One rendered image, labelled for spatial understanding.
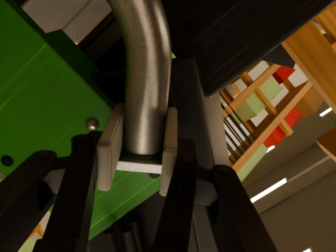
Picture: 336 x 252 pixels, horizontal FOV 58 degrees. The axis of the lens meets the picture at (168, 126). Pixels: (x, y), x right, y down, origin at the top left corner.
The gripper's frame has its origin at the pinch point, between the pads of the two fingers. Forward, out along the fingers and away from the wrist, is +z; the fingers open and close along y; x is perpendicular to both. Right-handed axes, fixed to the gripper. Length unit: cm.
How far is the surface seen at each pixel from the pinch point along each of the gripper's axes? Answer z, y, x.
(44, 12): 50, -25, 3
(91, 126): 3.9, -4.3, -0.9
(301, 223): 465, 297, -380
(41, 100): 4.4, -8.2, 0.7
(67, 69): 4.3, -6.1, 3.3
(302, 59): 73, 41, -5
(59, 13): 54, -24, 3
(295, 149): 788, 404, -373
